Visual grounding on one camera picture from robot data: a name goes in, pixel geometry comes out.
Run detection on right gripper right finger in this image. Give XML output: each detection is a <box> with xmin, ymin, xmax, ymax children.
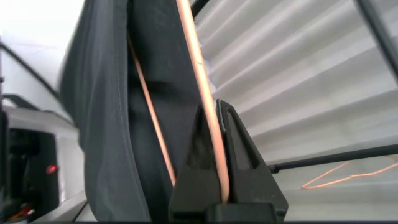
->
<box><xmin>216</xmin><ymin>99</ymin><xmax>289</xmax><ymax>221</ymax></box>

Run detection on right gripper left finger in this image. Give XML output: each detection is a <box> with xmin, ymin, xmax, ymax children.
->
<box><xmin>169</xmin><ymin>104</ymin><xmax>223</xmax><ymax>221</ymax></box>

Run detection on pink clothes hanger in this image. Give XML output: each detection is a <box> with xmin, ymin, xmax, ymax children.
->
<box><xmin>301</xmin><ymin>160</ymin><xmax>398</xmax><ymax>190</ymax></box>
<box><xmin>126</xmin><ymin>0</ymin><xmax>231</xmax><ymax>205</ymax></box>

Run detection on dark grey garment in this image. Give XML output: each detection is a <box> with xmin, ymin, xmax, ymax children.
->
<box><xmin>58</xmin><ymin>0</ymin><xmax>218</xmax><ymax>222</ymax></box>

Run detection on black clothes rack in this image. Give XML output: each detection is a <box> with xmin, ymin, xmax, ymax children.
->
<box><xmin>189</xmin><ymin>0</ymin><xmax>398</xmax><ymax>174</ymax></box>

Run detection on white curtain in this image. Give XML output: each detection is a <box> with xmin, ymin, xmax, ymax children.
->
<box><xmin>186</xmin><ymin>0</ymin><xmax>398</xmax><ymax>222</ymax></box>

